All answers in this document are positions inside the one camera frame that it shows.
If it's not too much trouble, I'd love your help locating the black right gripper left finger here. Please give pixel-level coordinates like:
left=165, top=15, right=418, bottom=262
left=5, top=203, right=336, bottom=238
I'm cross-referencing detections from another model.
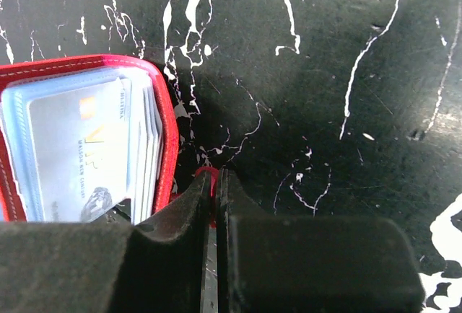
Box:
left=1, top=172, right=212, bottom=312

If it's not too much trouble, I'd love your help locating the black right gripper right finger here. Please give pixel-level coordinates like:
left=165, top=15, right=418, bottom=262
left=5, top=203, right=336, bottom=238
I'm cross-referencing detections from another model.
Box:
left=216, top=169, right=425, bottom=312

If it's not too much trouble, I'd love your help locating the red card holder wallet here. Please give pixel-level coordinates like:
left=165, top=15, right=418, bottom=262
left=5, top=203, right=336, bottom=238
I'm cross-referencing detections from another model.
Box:
left=0, top=53, right=219, bottom=229

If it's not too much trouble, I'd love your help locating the white yellow credit card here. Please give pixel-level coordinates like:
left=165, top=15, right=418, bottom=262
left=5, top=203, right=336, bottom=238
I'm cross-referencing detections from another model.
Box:
left=27, top=77, right=131, bottom=222

